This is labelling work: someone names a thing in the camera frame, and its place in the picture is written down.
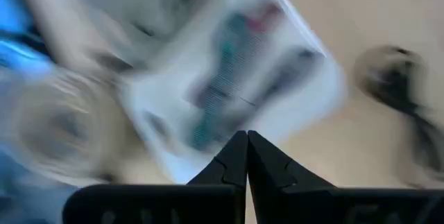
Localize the thin black looped cable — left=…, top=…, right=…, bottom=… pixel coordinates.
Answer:
left=352, top=43, right=444, bottom=187

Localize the red braided usb cable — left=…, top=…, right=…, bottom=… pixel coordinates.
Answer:
left=242, top=1, right=285, bottom=34

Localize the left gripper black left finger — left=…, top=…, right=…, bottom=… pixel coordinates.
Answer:
left=62, top=130, right=248, bottom=224

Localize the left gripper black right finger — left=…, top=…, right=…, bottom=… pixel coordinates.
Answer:
left=248, top=130, right=444, bottom=224

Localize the beige cable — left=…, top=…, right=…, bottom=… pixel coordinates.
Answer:
left=0, top=66, right=143, bottom=189

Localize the white plastic bin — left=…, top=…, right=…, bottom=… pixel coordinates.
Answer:
left=117, top=0, right=348, bottom=185

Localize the teal braided cable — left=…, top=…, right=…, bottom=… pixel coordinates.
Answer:
left=189, top=8, right=250, bottom=152

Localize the purple braided usb cable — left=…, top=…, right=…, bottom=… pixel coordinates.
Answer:
left=256, top=45, right=316, bottom=100

